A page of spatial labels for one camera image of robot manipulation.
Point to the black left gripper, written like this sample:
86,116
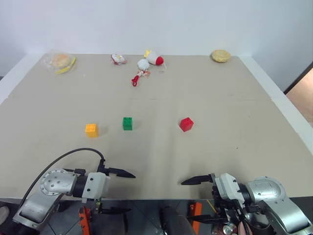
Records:
104,170

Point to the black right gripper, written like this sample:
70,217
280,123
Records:
216,200

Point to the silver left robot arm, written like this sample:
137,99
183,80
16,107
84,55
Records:
49,188

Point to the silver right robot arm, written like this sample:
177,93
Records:
276,203

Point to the thin yellow stick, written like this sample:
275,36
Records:
211,206

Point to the dark rounded shape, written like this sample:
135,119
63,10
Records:
174,221

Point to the silver drink can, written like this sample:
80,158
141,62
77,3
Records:
227,229

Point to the yellow toy brick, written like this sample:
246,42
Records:
92,130

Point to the green toy brick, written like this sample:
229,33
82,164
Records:
127,124

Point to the red toy brick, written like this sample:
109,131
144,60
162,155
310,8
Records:
186,124

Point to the beige cardboard table cover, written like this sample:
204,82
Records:
156,110

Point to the white shoe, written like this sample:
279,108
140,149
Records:
3,213

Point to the small red toy tool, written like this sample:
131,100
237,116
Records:
143,64

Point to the small red white packet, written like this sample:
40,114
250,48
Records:
118,59

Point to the white red plush toy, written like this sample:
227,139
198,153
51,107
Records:
154,58

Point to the bagged toy burger bun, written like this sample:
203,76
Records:
60,60

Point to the tan round tart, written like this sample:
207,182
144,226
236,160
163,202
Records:
221,56

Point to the orange black bracket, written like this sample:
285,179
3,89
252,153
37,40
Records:
84,219
196,213

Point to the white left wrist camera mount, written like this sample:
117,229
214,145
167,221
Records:
96,186

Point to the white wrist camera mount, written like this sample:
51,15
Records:
96,186
227,188

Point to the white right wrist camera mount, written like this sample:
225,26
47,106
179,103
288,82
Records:
227,188

